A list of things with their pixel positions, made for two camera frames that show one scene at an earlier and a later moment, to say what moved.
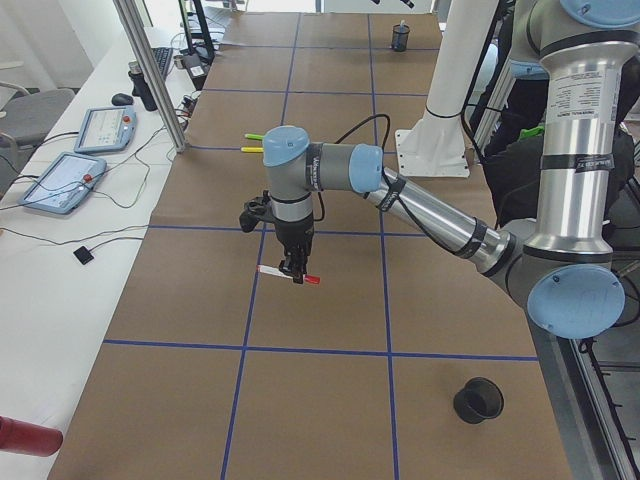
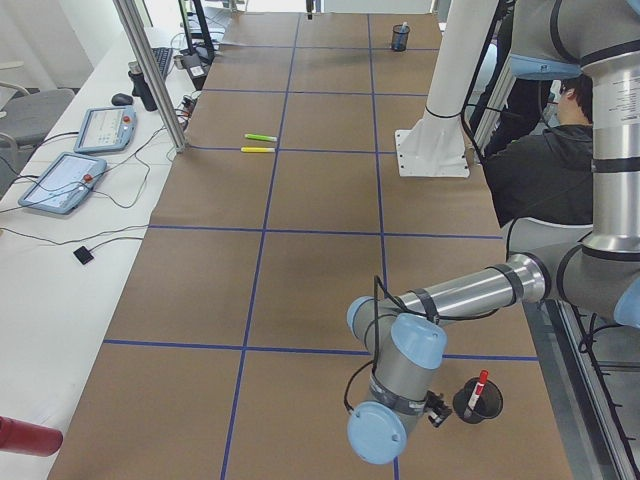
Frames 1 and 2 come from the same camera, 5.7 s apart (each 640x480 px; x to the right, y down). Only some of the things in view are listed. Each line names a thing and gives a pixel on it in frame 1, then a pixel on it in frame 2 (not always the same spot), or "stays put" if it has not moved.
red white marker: [277, 272] → [473, 400]
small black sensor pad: [83, 255] stays put
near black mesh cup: [400, 37] stays put
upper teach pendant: [64, 183] stays put
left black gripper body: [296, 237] → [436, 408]
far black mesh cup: [480, 398] stays put
